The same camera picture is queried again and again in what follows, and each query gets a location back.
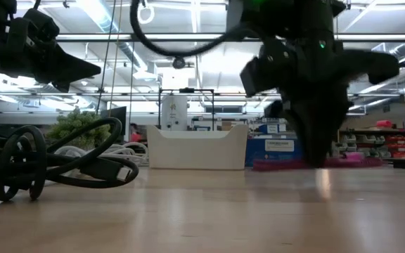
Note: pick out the round black ceiling camera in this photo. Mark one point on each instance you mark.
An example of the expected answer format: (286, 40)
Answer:
(179, 63)

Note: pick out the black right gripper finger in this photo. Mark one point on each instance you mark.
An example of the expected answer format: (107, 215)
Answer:
(329, 119)
(302, 116)

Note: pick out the person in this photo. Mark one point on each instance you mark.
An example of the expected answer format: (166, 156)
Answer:
(135, 136)

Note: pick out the white plastic bin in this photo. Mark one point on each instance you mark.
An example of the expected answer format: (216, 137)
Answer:
(197, 149)

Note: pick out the shelf with red bins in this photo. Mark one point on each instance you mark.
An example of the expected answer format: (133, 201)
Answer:
(399, 145)

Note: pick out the green potted plant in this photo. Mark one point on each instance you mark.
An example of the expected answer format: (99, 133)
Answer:
(70, 124)

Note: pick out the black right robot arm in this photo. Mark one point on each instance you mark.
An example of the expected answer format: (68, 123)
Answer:
(294, 19)

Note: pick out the blue box with white label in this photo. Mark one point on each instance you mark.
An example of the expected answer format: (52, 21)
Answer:
(273, 154)

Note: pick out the black monitor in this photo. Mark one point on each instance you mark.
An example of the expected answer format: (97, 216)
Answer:
(117, 114)

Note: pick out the white cylindrical tank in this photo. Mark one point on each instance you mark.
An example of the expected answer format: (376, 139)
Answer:
(173, 112)

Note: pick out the red object on shelf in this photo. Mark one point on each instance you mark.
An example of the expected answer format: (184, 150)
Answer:
(384, 124)

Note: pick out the black metal frame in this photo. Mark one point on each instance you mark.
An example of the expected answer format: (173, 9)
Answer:
(186, 90)

